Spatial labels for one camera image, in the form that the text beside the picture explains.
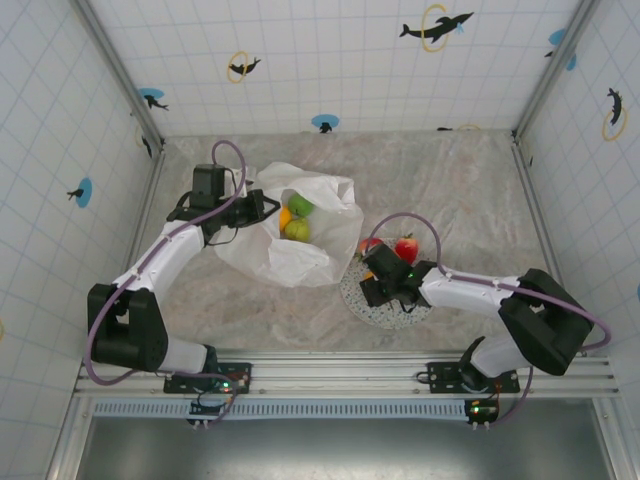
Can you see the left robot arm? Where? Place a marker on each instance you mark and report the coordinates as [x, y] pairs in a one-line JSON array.
[[125, 325]]

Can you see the speckled round plate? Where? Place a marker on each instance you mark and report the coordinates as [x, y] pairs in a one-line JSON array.
[[380, 317]]

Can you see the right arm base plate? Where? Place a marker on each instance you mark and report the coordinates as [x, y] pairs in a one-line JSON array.
[[442, 372]]

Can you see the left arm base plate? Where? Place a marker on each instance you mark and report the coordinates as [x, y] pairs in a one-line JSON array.
[[235, 372]]

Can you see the yellow orange fruit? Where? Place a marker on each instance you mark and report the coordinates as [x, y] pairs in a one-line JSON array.
[[285, 218]]

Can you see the left controller board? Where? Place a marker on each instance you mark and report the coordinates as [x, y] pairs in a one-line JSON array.
[[215, 407]]

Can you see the aluminium mounting rail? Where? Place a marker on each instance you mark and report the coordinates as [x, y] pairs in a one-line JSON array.
[[340, 372]]

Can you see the white plastic bag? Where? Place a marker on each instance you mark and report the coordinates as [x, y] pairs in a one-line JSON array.
[[300, 265]]

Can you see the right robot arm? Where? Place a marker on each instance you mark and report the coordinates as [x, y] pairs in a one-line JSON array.
[[540, 320]]

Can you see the green apple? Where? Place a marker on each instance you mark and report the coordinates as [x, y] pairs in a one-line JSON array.
[[300, 203]]

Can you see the pinkish red apple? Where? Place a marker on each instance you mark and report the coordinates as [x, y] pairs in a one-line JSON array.
[[369, 244]]

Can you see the aluminium frame post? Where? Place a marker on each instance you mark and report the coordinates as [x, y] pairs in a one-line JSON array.
[[555, 65], [120, 70]]

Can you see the right controller board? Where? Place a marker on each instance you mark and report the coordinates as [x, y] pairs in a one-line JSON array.
[[482, 411]]

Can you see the aluminium side rail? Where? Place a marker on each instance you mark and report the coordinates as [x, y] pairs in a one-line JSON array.
[[150, 200], [540, 210]]

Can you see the yellow-green pear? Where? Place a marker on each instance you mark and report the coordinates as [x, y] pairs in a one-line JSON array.
[[296, 229]]

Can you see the controller board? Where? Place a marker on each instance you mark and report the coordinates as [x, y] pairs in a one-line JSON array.
[[215, 407], [482, 411]]

